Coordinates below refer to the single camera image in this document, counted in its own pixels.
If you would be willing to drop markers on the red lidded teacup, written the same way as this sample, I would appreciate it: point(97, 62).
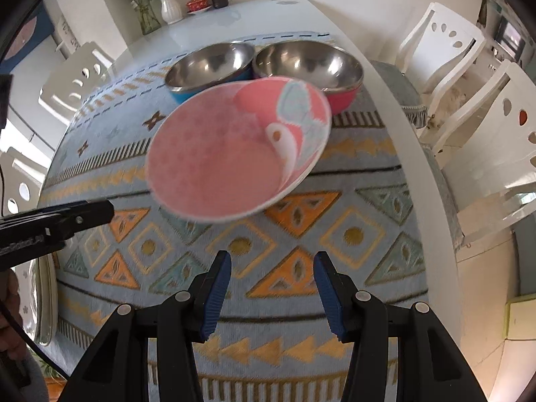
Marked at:
point(197, 4)

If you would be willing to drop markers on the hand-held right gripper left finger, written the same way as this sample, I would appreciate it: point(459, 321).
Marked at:
point(215, 293)

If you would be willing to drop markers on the red steel bowl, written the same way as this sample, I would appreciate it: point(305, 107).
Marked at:
point(310, 63)

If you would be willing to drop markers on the round leaf-print plate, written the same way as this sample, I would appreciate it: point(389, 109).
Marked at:
point(47, 301)

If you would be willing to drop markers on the white wall shelf unit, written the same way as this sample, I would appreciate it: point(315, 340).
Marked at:
point(488, 8)

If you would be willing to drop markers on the fluffy white dog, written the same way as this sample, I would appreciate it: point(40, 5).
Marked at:
point(452, 98)

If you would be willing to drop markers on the pale yellow box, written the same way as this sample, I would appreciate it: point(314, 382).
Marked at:
point(519, 318)

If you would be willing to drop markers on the television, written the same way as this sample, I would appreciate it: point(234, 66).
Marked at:
point(508, 35)

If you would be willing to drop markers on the pink ceramic bowl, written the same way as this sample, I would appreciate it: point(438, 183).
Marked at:
point(217, 167)

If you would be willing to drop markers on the glass vase with greenery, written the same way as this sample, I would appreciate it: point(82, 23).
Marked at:
point(148, 23)

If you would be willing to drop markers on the white dining chair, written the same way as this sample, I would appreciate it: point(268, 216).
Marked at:
point(71, 92)
point(448, 56)
point(33, 163)
point(481, 163)

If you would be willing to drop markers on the person's left forearm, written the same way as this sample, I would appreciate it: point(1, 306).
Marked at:
point(33, 379)

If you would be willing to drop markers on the blue fabric valance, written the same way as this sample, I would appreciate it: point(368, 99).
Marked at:
point(29, 33)

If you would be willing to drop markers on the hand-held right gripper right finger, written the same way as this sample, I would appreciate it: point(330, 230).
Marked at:
point(331, 297)

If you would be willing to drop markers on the patterned blue table mat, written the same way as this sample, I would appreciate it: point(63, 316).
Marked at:
point(272, 234)

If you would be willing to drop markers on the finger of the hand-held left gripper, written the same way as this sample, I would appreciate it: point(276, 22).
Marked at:
point(79, 217)

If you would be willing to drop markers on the blue steel bowl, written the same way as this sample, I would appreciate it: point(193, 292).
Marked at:
point(209, 65)

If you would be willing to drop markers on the person's left hand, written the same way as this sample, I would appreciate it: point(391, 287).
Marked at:
point(8, 318)

